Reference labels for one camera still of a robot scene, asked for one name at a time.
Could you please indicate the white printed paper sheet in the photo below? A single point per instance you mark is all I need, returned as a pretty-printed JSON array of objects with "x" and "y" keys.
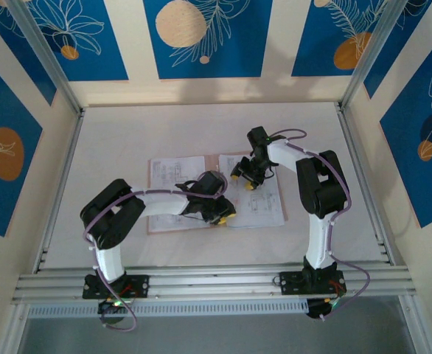
[
  {"x": 164, "y": 169},
  {"x": 264, "y": 206}
]

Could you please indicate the brown paper folder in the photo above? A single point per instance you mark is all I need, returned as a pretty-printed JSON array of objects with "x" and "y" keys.
[{"x": 211, "y": 162}]

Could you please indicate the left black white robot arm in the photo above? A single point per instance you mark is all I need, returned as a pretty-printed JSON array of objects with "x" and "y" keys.
[{"x": 113, "y": 210}]

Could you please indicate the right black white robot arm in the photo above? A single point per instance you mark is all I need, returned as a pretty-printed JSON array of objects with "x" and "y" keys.
[{"x": 319, "y": 184}]

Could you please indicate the black electronics board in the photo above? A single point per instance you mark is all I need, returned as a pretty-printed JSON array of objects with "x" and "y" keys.
[
  {"x": 111, "y": 319},
  {"x": 317, "y": 311}
]

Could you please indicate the aluminium front rail beam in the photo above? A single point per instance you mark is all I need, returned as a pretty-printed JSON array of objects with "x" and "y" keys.
[{"x": 219, "y": 280}]

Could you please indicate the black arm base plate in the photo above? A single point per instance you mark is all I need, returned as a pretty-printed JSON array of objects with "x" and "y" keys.
[
  {"x": 140, "y": 285},
  {"x": 289, "y": 282}
]

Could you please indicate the blue floral wall poster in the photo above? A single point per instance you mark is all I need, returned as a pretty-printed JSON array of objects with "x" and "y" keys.
[
  {"x": 238, "y": 55},
  {"x": 90, "y": 55},
  {"x": 2, "y": 203},
  {"x": 404, "y": 44},
  {"x": 404, "y": 166},
  {"x": 17, "y": 55},
  {"x": 312, "y": 37}
]

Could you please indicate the aluminium frame post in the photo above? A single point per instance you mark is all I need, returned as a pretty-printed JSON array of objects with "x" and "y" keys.
[
  {"x": 46, "y": 59},
  {"x": 367, "y": 55}
]

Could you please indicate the aluminium lower frame leg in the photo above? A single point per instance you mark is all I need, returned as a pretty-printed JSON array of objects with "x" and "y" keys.
[
  {"x": 415, "y": 324},
  {"x": 13, "y": 332}
]

